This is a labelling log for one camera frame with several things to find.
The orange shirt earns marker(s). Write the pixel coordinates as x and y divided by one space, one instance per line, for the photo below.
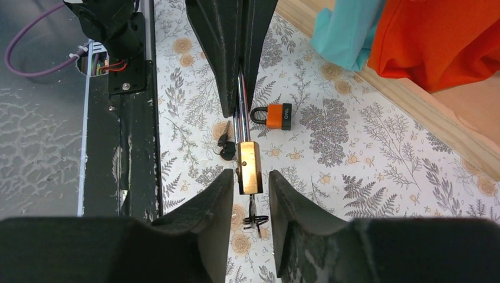
437 44

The teal shirt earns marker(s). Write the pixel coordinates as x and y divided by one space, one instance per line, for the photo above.
344 34

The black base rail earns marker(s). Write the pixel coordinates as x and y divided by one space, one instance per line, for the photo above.
120 158

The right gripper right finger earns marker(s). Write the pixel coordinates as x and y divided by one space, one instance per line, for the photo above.
312 245

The orange black padlock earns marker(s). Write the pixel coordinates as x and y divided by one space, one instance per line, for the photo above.
279 116

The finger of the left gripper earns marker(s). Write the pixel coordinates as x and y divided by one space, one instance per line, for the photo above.
217 26
256 18

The brass padlock with key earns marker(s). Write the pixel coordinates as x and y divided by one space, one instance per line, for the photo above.
249 164

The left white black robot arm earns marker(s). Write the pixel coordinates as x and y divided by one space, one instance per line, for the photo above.
109 22

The floral patterned mat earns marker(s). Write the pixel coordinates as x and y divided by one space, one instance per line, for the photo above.
350 150

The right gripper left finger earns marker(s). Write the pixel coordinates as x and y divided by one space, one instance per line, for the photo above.
189 244

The small brass padlock keys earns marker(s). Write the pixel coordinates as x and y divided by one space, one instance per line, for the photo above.
254 221

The black key bunch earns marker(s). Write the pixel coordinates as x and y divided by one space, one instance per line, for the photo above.
226 148

